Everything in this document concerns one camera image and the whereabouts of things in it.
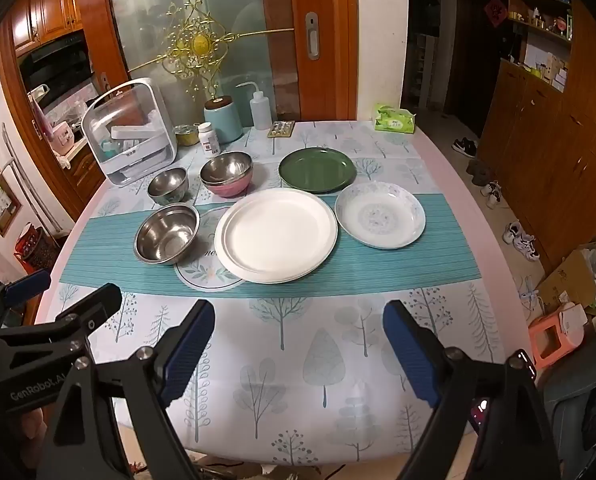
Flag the wooden frosted glass door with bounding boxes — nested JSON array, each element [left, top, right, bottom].
[[75, 0, 359, 123]]

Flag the white clear storage case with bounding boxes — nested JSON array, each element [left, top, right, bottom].
[[82, 77, 179, 187]]

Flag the large plain white plate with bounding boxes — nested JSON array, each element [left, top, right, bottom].
[[214, 188, 339, 285]]

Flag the small white device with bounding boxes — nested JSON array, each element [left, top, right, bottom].
[[558, 302, 590, 341]]

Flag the white grey sneaker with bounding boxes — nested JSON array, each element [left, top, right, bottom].
[[514, 235, 541, 261], [502, 220, 525, 246]]

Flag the white pill bottle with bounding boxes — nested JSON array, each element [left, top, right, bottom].
[[198, 122, 221, 157]]

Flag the white shoe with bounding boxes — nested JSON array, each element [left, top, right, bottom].
[[480, 181, 503, 209]]

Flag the cardboard box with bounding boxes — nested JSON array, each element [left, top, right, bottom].
[[535, 242, 596, 318]]

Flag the red basket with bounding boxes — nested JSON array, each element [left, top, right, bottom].
[[15, 222, 61, 273]]

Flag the brown shoes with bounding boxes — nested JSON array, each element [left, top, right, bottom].
[[467, 157, 499, 186]]

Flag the red paper door decoration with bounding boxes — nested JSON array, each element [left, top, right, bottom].
[[484, 0, 508, 26]]

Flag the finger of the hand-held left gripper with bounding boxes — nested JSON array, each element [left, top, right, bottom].
[[0, 270, 52, 333], [8, 283, 123, 348]]

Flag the teal canister with wooden lid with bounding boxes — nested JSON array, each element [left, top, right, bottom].
[[204, 96, 245, 144]]

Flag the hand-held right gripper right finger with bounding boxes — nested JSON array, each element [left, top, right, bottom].
[[382, 299, 561, 480]]

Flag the yellow glass jar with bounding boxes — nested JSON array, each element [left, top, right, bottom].
[[174, 124, 201, 147]]

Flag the smartphone with red screen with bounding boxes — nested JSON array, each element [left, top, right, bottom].
[[470, 350, 539, 426]]

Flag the wooden wall frame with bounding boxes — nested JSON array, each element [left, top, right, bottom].
[[0, 140, 23, 236]]

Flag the dark wooden door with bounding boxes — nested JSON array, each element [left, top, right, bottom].
[[455, 0, 509, 136]]

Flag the gold door ornament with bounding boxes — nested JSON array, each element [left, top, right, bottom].
[[128, 0, 296, 96]]

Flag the floral white plate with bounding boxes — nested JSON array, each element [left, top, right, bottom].
[[334, 182, 427, 250]]

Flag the metal door handle plate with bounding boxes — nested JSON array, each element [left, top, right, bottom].
[[305, 11, 321, 58]]

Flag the clear squeeze bottle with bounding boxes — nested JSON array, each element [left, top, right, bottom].
[[235, 81, 275, 131]]

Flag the pink plastic stool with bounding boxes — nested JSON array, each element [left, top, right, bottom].
[[528, 310, 586, 368]]

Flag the wooden sideboard cabinet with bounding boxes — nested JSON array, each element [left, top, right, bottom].
[[478, 0, 596, 276]]

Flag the small green steel bowl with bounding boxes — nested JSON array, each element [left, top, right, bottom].
[[146, 167, 189, 206]]

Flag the wooden kitchen wall cabinets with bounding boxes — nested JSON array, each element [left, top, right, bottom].
[[10, 0, 83, 56]]

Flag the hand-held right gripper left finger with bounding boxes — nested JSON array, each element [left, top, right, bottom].
[[35, 299, 216, 480]]

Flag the green plate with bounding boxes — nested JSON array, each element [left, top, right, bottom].
[[278, 146, 356, 194]]

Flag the green tissue pack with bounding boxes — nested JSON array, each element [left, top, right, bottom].
[[374, 103, 416, 135]]

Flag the large steel bowl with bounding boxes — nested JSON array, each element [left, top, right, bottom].
[[134, 204, 201, 266]]

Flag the wooden kitchen base cabinet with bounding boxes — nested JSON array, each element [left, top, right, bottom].
[[60, 145, 106, 216]]

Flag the dark grey chair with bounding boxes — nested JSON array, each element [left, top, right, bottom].
[[543, 355, 596, 480]]

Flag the pink rice cooker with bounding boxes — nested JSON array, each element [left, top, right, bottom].
[[50, 121, 74, 155]]

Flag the white shoe rack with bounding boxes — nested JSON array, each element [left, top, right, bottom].
[[415, 32, 439, 106]]

